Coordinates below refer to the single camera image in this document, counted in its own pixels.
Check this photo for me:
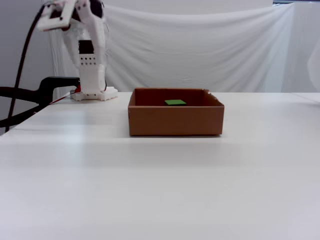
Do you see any black camera cable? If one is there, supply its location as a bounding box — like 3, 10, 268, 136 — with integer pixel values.
4, 4, 52, 134

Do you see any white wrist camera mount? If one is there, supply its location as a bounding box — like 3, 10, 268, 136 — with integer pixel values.
36, 0, 76, 33

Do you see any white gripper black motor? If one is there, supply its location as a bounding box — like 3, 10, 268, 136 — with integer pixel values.
71, 0, 106, 26

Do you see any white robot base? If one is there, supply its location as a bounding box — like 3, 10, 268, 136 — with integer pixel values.
69, 85, 119, 102

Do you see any black table clamp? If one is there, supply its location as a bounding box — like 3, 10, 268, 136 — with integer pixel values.
0, 76, 81, 129

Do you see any white cloth backdrop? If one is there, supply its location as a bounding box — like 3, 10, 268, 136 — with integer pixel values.
48, 1, 320, 94

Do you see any brown cardboard box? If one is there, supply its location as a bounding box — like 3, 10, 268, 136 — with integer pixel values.
127, 87, 225, 137

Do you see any thin red white cable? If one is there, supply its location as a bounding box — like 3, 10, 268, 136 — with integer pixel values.
50, 84, 82, 105

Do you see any green cube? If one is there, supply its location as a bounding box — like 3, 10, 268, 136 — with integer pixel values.
164, 99, 188, 107

